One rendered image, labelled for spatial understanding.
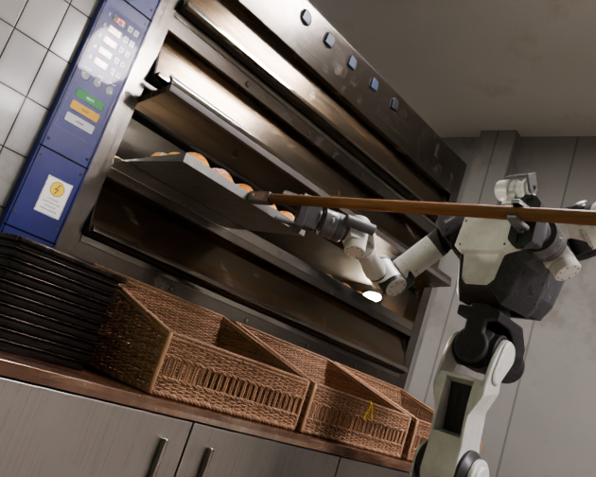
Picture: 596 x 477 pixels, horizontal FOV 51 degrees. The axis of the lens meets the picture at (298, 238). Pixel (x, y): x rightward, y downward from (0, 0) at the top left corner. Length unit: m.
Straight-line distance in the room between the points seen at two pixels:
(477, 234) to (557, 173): 3.23
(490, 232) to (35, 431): 1.30
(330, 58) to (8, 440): 1.88
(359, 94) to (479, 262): 1.13
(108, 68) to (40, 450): 1.09
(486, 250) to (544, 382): 2.81
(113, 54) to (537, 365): 3.58
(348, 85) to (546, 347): 2.64
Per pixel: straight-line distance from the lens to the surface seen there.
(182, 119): 2.05
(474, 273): 1.89
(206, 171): 1.80
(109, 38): 1.98
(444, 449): 1.84
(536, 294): 1.93
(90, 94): 1.92
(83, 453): 1.43
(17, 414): 1.34
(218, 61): 2.23
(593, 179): 5.04
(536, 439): 4.58
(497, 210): 1.41
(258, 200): 1.86
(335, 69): 2.65
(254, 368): 1.71
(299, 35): 2.52
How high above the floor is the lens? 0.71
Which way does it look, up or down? 13 degrees up
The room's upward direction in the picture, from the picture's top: 19 degrees clockwise
